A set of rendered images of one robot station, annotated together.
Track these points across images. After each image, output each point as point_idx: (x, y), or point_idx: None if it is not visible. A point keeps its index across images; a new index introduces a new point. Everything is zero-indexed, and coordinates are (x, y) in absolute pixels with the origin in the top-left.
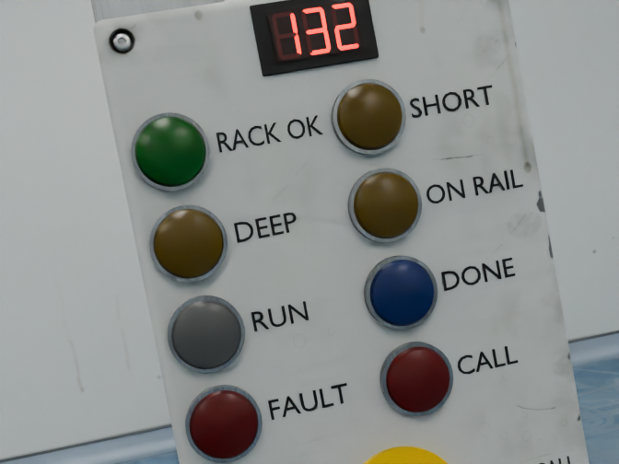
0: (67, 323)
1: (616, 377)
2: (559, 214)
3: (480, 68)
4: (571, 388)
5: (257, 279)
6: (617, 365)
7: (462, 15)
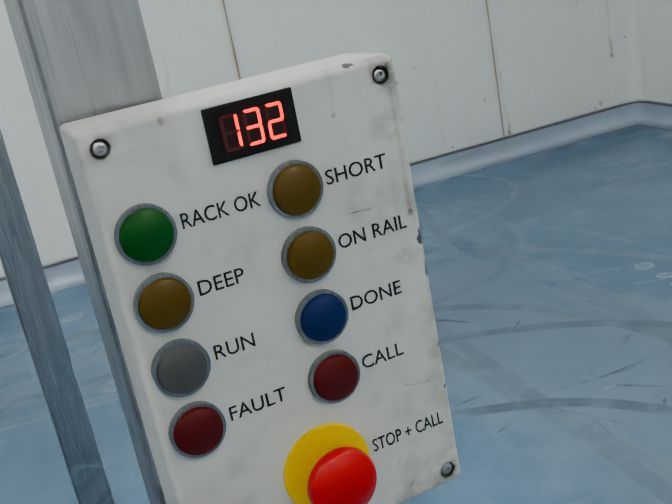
0: None
1: (418, 209)
2: (362, 45)
3: (376, 141)
4: (439, 365)
5: (216, 321)
6: (418, 196)
7: (362, 100)
